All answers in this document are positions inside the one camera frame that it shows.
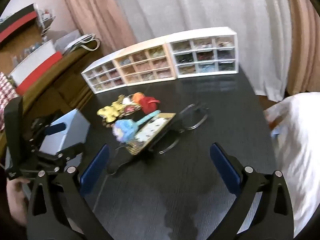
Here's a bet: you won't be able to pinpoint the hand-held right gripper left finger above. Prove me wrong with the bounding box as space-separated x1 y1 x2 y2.
26 144 111 240

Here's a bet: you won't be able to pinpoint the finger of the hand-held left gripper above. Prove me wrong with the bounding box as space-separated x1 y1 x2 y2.
35 142 85 167
30 116 66 143

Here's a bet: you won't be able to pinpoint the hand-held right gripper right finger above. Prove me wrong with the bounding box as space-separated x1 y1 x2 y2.
209 142 295 240

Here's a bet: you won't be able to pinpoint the light blue cardboard box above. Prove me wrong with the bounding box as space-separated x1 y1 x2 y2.
39 108 91 155

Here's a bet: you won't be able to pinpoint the yellow black patterned pouch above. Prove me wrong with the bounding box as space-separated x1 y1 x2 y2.
124 140 144 155

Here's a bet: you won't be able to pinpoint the leopard print keychain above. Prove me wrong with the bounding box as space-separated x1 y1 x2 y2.
101 116 120 128

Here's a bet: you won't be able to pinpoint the blue plush hair clip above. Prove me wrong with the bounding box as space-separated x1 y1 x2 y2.
112 110 160 142

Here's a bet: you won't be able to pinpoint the yellow plush keychain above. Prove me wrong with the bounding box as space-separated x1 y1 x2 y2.
97 101 124 120

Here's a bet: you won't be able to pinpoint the yellow card of hair clips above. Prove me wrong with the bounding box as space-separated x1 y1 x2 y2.
125 112 177 154

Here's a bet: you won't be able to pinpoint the orange plush ball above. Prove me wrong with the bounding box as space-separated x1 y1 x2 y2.
132 92 145 104

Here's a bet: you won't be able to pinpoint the red plush bear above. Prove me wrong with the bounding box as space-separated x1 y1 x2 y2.
139 96 160 113

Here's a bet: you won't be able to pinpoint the person's left hand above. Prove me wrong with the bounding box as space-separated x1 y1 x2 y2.
6 178 32 227

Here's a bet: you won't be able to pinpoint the red white houndstooth cloth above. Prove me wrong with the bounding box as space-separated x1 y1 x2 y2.
0 71 19 130

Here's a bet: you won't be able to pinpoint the wooden cabinet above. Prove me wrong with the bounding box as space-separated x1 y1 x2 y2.
0 34 103 140

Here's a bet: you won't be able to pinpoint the red white paper bag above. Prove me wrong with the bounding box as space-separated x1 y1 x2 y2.
9 40 63 95

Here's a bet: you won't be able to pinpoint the white drawer organizer pale contents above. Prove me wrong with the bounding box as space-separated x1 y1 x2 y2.
81 60 128 95

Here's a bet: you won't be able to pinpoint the clear acrylic shelf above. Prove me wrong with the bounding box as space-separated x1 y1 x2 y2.
37 4 57 43

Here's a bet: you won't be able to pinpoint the green red striped box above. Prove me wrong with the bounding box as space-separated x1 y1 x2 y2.
0 3 38 49

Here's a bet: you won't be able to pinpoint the peach drawer organizer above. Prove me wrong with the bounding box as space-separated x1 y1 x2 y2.
114 41 178 86

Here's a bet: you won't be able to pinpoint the pink curtain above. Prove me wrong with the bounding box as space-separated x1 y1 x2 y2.
282 0 320 96
57 0 137 55

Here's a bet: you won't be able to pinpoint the white drawer organizer dark contents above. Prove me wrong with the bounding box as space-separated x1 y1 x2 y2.
166 27 240 79

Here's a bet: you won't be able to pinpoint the white sheer curtain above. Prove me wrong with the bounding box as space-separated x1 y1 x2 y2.
106 0 293 98

